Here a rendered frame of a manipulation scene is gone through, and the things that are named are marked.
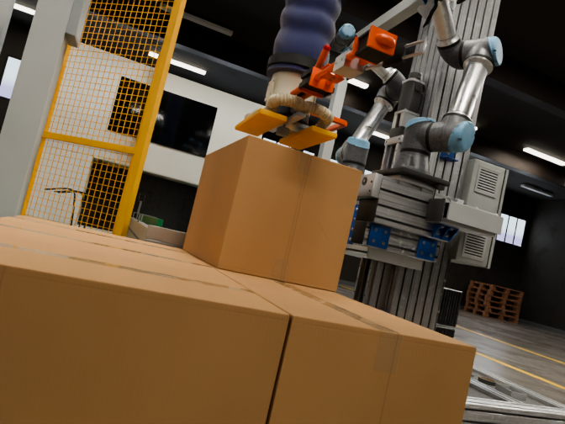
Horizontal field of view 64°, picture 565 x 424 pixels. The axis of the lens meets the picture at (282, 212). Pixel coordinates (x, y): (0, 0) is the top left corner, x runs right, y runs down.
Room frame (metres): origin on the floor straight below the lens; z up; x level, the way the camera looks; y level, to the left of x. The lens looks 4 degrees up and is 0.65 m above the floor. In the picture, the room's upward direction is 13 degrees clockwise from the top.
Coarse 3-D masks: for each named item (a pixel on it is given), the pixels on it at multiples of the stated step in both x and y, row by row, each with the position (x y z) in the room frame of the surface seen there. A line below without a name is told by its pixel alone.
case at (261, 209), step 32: (224, 160) 1.51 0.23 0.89; (256, 160) 1.32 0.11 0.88; (288, 160) 1.35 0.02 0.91; (320, 160) 1.39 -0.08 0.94; (224, 192) 1.41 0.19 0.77; (256, 192) 1.33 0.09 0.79; (288, 192) 1.36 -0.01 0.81; (320, 192) 1.40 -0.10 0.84; (352, 192) 1.44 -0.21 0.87; (192, 224) 1.79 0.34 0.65; (224, 224) 1.33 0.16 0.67; (256, 224) 1.33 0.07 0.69; (288, 224) 1.37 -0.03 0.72; (320, 224) 1.41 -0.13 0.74; (224, 256) 1.31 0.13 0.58; (256, 256) 1.34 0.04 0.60; (288, 256) 1.38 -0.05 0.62; (320, 256) 1.42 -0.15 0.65; (320, 288) 1.43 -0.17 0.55
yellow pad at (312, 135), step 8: (312, 128) 1.50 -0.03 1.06; (320, 128) 1.51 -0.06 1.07; (288, 136) 1.71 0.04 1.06; (296, 136) 1.64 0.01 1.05; (304, 136) 1.61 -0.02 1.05; (312, 136) 1.58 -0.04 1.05; (320, 136) 1.56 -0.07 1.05; (328, 136) 1.53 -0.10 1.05; (336, 136) 1.54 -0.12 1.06; (288, 144) 1.79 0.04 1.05; (296, 144) 1.76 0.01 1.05; (304, 144) 1.73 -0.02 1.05; (312, 144) 1.70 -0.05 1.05
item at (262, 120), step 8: (256, 112) 1.47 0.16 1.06; (264, 112) 1.45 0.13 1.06; (272, 112) 1.46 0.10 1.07; (248, 120) 1.57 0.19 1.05; (256, 120) 1.54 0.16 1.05; (264, 120) 1.52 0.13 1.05; (272, 120) 1.49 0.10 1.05; (280, 120) 1.47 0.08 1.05; (240, 128) 1.71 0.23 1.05; (248, 128) 1.68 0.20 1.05; (256, 128) 1.65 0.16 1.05; (264, 128) 1.62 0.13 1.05; (272, 128) 1.60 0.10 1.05
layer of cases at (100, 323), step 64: (0, 256) 0.65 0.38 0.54; (64, 256) 0.81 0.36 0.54; (128, 256) 1.07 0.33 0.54; (192, 256) 1.58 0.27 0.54; (0, 320) 0.60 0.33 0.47; (64, 320) 0.63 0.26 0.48; (128, 320) 0.66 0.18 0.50; (192, 320) 0.69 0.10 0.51; (256, 320) 0.72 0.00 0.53; (320, 320) 0.76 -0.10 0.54; (384, 320) 0.98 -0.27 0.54; (0, 384) 0.61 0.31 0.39; (64, 384) 0.64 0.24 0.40; (128, 384) 0.66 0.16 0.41; (192, 384) 0.70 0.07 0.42; (256, 384) 0.73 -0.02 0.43; (320, 384) 0.77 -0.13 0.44; (384, 384) 0.81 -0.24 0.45; (448, 384) 0.86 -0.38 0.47
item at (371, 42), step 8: (368, 32) 1.05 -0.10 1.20; (376, 32) 1.03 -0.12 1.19; (384, 32) 1.04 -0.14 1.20; (360, 40) 1.10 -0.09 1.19; (368, 40) 1.03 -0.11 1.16; (352, 48) 1.10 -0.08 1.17; (360, 48) 1.09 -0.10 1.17; (368, 48) 1.05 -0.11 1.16; (376, 48) 1.04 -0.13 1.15; (384, 48) 1.04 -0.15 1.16; (392, 48) 1.05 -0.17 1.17; (360, 56) 1.10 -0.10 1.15; (368, 56) 1.09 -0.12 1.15; (376, 56) 1.08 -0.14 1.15; (384, 56) 1.07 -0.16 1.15; (376, 64) 1.12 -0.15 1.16
